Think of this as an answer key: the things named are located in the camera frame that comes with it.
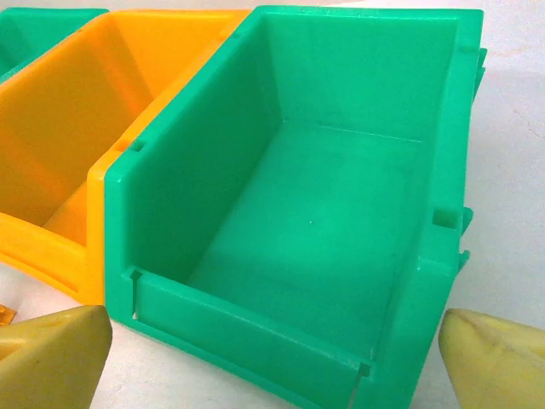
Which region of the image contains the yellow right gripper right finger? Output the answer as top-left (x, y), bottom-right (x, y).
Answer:
top-left (438, 307), bottom-right (545, 409)

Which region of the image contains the orange plastic bin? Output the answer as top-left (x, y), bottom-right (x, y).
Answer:
top-left (0, 9), bottom-right (253, 308)

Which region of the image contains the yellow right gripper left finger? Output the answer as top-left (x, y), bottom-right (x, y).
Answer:
top-left (0, 304), bottom-right (114, 409)

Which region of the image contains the green plastic bin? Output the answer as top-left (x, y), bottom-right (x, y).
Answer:
top-left (0, 8), bottom-right (111, 82)
top-left (103, 4), bottom-right (489, 409)

